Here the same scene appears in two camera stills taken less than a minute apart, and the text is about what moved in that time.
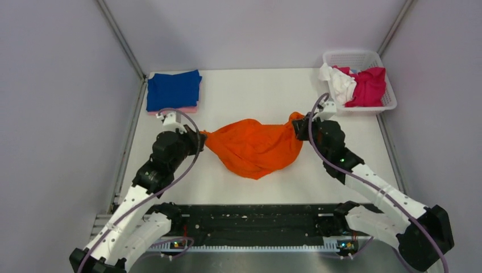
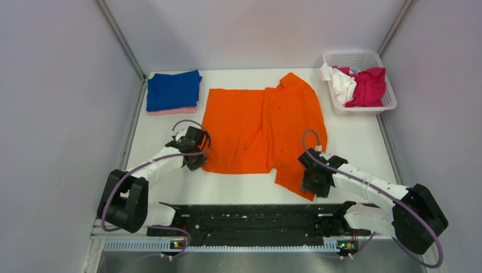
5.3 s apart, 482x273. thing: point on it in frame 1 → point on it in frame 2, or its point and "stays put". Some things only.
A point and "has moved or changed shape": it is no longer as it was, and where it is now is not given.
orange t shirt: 254,149 has moved or changed shape
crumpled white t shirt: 343,85 stays put
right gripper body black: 315,126 → 310,182
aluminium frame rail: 101,220 stays put
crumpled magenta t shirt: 370,85 stays put
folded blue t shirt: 165,91 stays put
